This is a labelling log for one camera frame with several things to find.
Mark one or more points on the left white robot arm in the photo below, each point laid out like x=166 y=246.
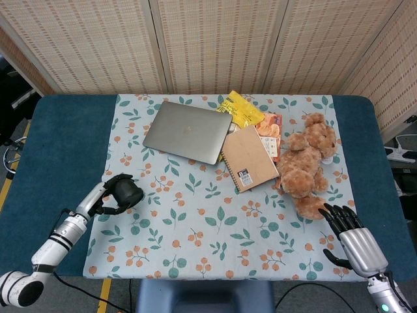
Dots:
x=52 y=247

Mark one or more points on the dark blue table cover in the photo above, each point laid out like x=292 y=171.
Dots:
x=65 y=146

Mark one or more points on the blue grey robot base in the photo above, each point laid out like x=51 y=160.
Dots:
x=205 y=296

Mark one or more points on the brown spiral notebook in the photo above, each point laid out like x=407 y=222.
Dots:
x=249 y=159

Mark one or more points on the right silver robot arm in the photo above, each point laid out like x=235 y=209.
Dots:
x=384 y=296

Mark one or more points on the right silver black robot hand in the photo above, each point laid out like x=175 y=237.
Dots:
x=361 y=251

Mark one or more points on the grey closed laptop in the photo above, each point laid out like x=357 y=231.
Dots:
x=187 y=132

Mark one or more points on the black equipment box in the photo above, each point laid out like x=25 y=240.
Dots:
x=405 y=181

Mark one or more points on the black office chair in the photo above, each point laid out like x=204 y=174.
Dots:
x=11 y=107

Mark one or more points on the woven bamboo folding screen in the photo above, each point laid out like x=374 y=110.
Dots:
x=208 y=45

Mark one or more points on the yellow snack bag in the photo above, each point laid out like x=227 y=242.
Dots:
x=242 y=111

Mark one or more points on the orange snack packet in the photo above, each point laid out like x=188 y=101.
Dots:
x=272 y=133

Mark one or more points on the floral pale blue tablecloth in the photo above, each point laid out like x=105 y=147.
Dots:
x=208 y=228

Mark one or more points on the brown teddy bear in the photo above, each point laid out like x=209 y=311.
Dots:
x=303 y=166

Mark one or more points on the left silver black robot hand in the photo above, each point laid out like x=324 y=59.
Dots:
x=92 y=199

